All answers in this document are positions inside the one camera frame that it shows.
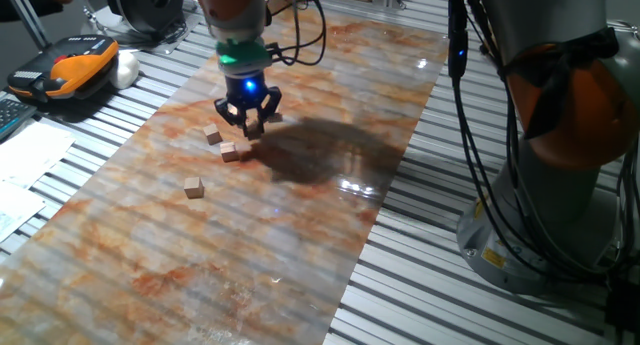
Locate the green gripper mount plate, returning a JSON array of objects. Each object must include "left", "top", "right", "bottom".
[{"left": 214, "top": 37, "right": 275, "bottom": 77}]

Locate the white rounded object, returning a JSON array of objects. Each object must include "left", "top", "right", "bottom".
[{"left": 108, "top": 49, "right": 141, "bottom": 90}]

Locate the blank white paper sheet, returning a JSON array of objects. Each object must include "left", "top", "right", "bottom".
[{"left": 0, "top": 120, "right": 76, "bottom": 189}]

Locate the grey metal base plate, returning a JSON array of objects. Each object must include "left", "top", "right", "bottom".
[{"left": 82, "top": 7, "right": 204, "bottom": 56}]

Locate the black round drum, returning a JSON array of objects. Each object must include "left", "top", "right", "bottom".
[{"left": 103, "top": 0, "right": 186, "bottom": 36}]

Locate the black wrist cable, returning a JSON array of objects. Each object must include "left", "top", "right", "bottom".
[{"left": 264, "top": 0, "right": 329, "bottom": 67}]

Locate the black sleeved forearm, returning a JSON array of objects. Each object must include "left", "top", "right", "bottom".
[{"left": 0, "top": 0, "right": 64, "bottom": 22}]

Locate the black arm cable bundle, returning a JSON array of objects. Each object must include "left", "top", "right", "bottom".
[{"left": 446, "top": 0, "right": 640, "bottom": 286}]

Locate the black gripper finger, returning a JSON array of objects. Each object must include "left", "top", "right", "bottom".
[
  {"left": 259, "top": 87, "right": 283, "bottom": 130},
  {"left": 213, "top": 97, "right": 250, "bottom": 136}
]

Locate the grey aluminium bar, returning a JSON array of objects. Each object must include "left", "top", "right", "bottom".
[{"left": 2, "top": 0, "right": 52, "bottom": 50}]

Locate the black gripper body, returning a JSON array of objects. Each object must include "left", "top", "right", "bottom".
[{"left": 224, "top": 72, "right": 270, "bottom": 111}]

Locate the white paper with print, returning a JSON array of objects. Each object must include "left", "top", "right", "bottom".
[{"left": 0, "top": 180, "right": 47, "bottom": 244}]

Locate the black strap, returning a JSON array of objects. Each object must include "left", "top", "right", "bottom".
[{"left": 504, "top": 27, "right": 621, "bottom": 141}]

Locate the black keyboard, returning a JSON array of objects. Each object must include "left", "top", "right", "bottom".
[{"left": 0, "top": 97, "right": 39, "bottom": 142}]

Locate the orange and black teach pendant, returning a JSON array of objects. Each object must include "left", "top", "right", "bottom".
[{"left": 6, "top": 33, "right": 120, "bottom": 104}]

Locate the orange marble pattern sheet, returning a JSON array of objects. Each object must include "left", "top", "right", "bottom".
[{"left": 0, "top": 4, "right": 451, "bottom": 345}]

